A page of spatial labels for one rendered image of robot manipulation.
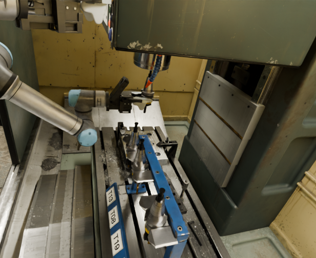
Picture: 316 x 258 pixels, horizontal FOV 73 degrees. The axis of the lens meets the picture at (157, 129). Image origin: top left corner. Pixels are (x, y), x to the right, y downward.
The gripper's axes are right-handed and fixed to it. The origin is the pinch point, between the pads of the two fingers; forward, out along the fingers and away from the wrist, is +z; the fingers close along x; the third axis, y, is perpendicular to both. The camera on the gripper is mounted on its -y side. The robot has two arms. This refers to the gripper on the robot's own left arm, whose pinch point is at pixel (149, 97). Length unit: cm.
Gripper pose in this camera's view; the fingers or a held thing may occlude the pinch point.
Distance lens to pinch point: 102.1
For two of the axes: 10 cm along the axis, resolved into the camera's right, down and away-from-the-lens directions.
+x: 2.3, 5.4, -8.1
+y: -1.5, 8.4, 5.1
